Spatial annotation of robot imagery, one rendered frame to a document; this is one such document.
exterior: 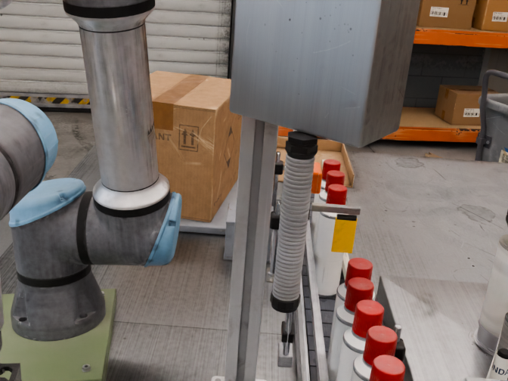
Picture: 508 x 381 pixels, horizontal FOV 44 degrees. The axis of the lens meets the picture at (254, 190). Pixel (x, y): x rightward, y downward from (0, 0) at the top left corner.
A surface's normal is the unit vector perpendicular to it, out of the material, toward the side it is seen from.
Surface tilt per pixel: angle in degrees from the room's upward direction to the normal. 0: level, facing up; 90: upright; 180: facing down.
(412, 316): 0
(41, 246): 87
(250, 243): 90
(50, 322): 69
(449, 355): 0
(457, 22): 91
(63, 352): 5
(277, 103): 90
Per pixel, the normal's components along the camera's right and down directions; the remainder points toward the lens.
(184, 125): -0.19, 0.36
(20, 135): 0.79, -0.56
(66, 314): 0.44, 0.00
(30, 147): 0.93, -0.33
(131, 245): -0.03, 0.52
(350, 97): -0.59, 0.27
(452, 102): -0.98, 0.00
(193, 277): 0.07, -0.92
